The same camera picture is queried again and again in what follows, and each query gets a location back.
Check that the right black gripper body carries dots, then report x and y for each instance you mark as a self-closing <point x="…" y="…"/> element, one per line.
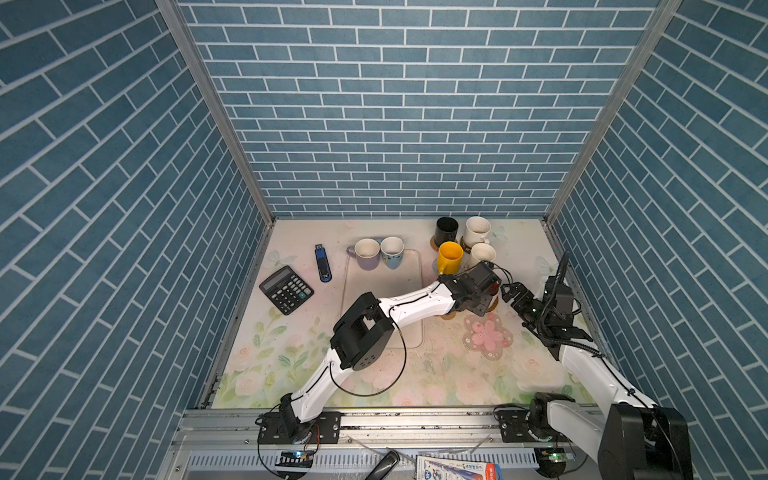
<point x="534" y="315"/>

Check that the white mug grey handle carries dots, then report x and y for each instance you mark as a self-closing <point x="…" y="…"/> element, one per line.
<point x="366" y="252"/>

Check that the light blue floral mug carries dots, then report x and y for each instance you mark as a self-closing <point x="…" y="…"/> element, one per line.
<point x="392" y="251"/>

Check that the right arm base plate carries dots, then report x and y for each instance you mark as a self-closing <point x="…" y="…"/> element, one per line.
<point x="515" y="428"/>

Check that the black mug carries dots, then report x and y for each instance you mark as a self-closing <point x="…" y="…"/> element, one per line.
<point x="446" y="230"/>

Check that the blue white printed package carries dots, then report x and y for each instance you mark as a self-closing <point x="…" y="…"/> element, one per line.
<point x="431" y="468"/>

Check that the black handheld device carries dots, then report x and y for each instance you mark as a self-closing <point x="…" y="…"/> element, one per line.
<point x="385" y="466"/>

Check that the green circuit board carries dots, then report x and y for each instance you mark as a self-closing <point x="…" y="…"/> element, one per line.
<point x="295" y="459"/>

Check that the blue stapler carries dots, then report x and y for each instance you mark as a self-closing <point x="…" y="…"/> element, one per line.
<point x="323" y="265"/>

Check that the cream white mug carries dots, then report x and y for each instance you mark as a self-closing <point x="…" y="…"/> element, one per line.
<point x="481" y="252"/>

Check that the beige serving tray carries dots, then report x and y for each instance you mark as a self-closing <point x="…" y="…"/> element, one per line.
<point x="382" y="281"/>

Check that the aluminium front rail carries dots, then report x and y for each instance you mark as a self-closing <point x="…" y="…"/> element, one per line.
<point x="224" y="445"/>

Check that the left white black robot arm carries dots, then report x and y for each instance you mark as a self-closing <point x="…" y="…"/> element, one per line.
<point x="364" y="330"/>

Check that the black calculator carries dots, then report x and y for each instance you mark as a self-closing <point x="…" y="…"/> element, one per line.
<point x="286" y="290"/>

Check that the yellow mug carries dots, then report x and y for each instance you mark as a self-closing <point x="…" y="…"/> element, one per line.
<point x="450" y="255"/>

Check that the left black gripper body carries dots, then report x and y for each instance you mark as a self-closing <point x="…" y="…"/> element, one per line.
<point x="479" y="302"/>

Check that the pink flower coaster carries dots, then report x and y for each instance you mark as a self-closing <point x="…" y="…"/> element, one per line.
<point x="487" y="336"/>

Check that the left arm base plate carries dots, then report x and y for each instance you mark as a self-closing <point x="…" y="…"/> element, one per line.
<point x="276" y="429"/>

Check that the white speckled mug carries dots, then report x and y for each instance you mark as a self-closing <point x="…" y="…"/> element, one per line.
<point x="477" y="231"/>

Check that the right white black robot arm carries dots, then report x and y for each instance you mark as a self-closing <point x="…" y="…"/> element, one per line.
<point x="635" y="437"/>

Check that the brown cork round coaster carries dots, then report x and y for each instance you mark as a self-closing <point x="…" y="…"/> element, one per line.
<point x="493" y="304"/>

